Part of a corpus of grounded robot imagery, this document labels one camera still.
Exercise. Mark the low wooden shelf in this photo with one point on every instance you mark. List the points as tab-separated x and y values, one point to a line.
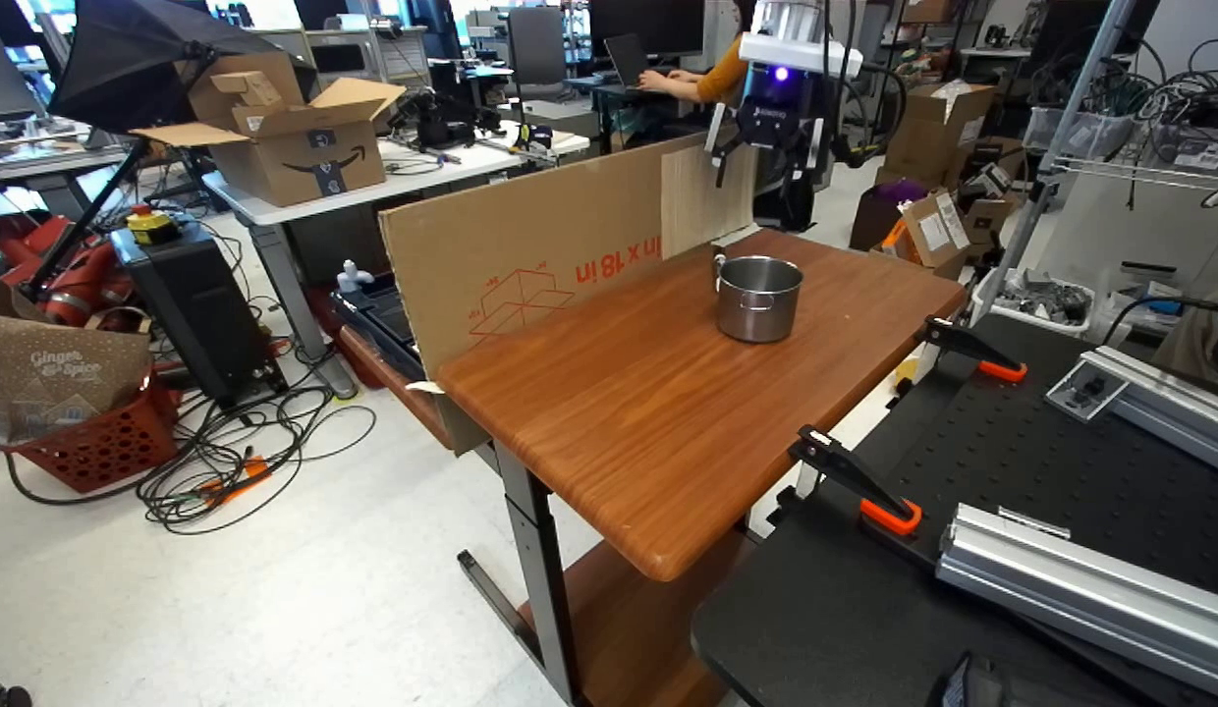
433	418

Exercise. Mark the white spray bottle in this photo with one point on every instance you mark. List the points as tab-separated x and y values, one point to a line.
356	276

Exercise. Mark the small cardboard box with label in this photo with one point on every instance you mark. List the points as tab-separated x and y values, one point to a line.
932	234

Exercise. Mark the dark grey office chair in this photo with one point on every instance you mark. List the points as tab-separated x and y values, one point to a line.
536	54

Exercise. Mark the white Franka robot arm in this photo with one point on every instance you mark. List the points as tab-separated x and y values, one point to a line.
800	32

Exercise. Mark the open Amazon cardboard box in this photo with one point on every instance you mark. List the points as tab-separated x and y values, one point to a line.
297	158

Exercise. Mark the red vacuum-like device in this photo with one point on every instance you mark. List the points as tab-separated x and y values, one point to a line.
59	276

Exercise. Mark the silver corner bracket plate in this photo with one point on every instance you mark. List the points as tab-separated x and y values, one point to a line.
1084	391

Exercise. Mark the red plastic basket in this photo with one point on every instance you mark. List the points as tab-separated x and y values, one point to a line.
98	450

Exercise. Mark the long aluminium extrusion rail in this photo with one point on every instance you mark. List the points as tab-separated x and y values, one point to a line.
1181	414

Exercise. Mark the person in orange top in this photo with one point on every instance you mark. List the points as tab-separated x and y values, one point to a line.
693	79

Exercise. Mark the black computer monitor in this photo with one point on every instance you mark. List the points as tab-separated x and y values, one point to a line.
651	24

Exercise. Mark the black box with emergency button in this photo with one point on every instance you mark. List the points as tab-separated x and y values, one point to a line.
196	307

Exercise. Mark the brown paper bag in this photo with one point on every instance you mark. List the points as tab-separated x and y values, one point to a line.
59	375

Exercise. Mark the black perforated breadboard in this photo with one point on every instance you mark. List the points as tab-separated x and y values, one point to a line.
1025	455

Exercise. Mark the black softbox umbrella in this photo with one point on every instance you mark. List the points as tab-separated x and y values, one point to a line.
123	54

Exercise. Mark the large brown cardboard sheet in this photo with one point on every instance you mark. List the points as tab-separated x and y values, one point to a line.
532	261

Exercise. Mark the wooden board backstop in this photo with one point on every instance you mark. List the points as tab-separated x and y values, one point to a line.
690	200

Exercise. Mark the short aluminium extrusion rail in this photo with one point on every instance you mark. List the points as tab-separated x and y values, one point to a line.
1093	591

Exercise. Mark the purple bag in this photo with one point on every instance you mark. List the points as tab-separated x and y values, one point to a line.
884	211

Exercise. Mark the tall brown cardboard box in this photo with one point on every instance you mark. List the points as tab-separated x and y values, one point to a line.
940	130

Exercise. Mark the grey metal table frame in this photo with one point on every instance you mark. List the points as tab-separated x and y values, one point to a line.
536	574

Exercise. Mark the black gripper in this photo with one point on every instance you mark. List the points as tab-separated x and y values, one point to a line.
780	109

